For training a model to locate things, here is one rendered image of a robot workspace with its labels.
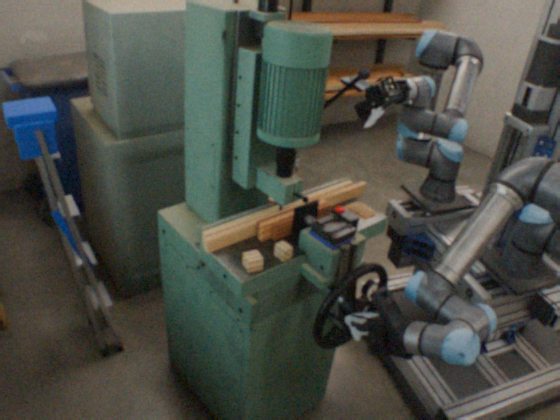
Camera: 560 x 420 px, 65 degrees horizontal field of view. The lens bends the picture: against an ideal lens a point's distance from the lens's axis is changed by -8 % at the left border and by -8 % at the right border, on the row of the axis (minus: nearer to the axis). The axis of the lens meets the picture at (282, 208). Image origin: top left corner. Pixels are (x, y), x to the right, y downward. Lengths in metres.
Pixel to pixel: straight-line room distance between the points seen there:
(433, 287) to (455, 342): 0.18
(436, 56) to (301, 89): 0.73
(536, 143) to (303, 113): 0.87
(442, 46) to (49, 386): 2.08
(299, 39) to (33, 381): 1.79
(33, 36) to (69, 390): 2.18
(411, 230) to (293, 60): 1.01
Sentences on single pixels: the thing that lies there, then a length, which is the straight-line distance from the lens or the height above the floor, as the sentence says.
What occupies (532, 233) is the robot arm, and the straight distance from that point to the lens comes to 1.62.
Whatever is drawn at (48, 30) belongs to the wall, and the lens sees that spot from 3.38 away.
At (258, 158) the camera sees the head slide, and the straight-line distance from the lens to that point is 1.42.
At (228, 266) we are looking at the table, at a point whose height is 0.90.
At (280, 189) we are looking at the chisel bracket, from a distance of 1.37.
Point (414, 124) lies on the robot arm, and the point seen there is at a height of 1.22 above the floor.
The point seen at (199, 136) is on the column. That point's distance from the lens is 1.53.
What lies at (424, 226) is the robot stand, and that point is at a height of 0.71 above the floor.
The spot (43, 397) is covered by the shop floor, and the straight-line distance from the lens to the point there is 2.23.
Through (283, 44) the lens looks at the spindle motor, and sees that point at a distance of 1.18.
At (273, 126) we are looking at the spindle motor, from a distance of 1.25.
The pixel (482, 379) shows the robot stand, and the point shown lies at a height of 0.21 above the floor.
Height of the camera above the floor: 1.71
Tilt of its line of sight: 31 degrees down
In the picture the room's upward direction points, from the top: 6 degrees clockwise
